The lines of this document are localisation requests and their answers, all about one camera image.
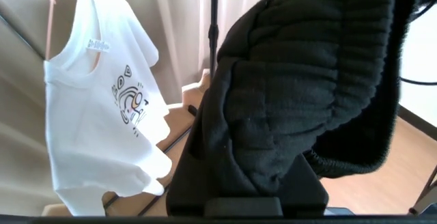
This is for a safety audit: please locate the black cable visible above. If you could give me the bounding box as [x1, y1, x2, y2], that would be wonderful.
[398, 76, 437, 87]

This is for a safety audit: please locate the pink clothes hanger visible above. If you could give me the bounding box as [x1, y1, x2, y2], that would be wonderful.
[35, 0, 103, 72]

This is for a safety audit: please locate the black clothes rack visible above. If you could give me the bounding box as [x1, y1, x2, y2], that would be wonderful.
[0, 0, 221, 217]

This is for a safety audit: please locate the black garment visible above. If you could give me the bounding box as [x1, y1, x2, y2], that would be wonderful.
[204, 0, 424, 198]

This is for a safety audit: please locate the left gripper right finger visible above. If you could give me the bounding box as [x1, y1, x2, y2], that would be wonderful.
[269, 153, 329, 216]

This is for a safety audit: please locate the white printed t-shirt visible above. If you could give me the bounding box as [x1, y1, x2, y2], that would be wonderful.
[43, 0, 173, 217]

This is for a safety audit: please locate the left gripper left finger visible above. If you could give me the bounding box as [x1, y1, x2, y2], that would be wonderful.
[166, 76, 255, 216]

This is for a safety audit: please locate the beige curtain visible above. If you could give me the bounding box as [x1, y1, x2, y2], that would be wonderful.
[0, 0, 286, 217]

